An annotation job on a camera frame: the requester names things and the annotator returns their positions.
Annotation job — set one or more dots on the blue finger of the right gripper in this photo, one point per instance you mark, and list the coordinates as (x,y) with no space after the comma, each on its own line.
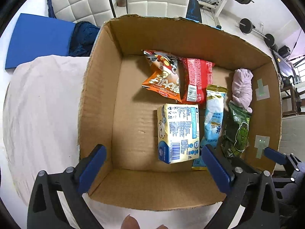
(275,156)

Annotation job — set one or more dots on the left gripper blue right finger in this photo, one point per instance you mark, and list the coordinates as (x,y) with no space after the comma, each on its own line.
(247,188)

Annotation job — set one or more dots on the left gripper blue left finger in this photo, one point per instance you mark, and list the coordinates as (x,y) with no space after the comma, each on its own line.
(45,209)

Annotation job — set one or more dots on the green snack bag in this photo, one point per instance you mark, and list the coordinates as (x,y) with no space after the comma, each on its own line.
(235,136)

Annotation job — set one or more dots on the purple plush toy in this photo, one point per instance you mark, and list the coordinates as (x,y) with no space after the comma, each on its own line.
(242,88)

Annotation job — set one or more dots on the long light blue packet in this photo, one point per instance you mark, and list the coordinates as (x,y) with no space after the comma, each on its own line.
(214,110)

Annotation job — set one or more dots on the yellow tissue pack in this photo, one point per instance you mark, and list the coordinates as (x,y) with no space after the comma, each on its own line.
(178,133)

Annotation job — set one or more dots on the red snack packet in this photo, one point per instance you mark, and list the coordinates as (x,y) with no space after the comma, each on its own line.
(198,74)

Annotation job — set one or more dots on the orange snack bag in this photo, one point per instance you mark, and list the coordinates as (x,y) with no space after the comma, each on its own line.
(165,78)

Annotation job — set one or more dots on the operator hand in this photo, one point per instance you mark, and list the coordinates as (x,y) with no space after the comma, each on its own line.
(131,223)

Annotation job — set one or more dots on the brown wooden chair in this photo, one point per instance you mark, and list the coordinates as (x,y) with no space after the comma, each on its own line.
(294,95)

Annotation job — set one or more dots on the black speaker box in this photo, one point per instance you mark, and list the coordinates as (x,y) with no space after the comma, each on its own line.
(284,51)

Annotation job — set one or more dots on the grey table cloth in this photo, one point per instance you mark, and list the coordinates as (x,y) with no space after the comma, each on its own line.
(40,132)

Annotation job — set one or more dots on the open cardboard box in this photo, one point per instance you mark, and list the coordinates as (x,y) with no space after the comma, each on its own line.
(117,112)

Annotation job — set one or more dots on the barbell on floor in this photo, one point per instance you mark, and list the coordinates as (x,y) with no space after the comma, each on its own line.
(246,27)

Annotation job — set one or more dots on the black blue bench pad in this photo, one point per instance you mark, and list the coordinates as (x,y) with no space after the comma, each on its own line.
(193,11)

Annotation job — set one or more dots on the blue foam mat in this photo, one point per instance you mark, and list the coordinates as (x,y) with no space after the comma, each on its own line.
(36,36)

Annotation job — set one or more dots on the white weight bench rack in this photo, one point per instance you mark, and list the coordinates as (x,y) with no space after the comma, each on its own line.
(215,8)

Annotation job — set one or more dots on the dark blue blanket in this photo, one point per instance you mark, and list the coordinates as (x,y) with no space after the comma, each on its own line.
(83,39)

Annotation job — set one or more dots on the left white padded chair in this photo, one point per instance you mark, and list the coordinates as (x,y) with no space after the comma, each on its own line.
(97,12)

